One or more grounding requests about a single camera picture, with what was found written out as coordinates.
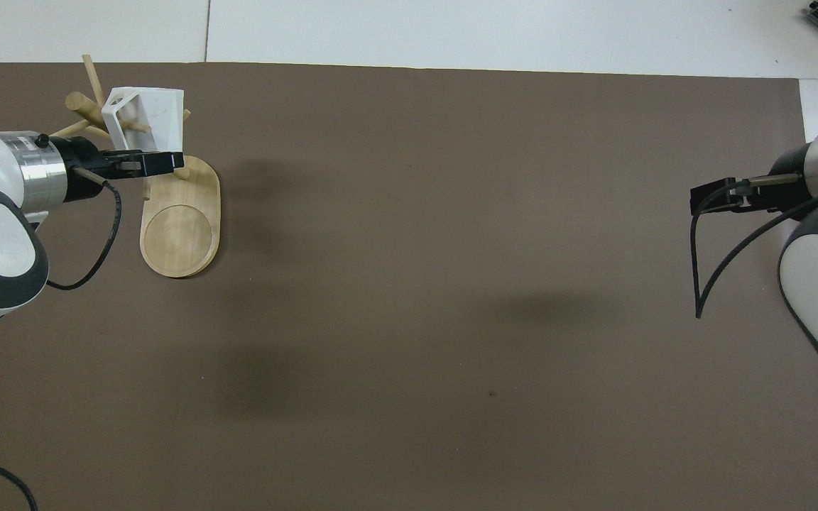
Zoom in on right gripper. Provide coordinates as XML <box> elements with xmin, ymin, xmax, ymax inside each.
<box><xmin>733</xmin><ymin>144</ymin><xmax>816</xmax><ymax>214</ymax></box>

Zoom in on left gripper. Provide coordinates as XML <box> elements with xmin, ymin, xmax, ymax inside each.
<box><xmin>61</xmin><ymin>135</ymin><xmax>130</xmax><ymax>204</ymax></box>

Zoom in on white cup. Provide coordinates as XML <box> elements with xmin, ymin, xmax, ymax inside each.
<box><xmin>101</xmin><ymin>86</ymin><xmax>187</xmax><ymax>155</ymax></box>

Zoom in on wooden cup rack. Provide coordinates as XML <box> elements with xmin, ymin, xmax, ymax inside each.
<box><xmin>50</xmin><ymin>53</ymin><xmax>222</xmax><ymax>279</ymax></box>

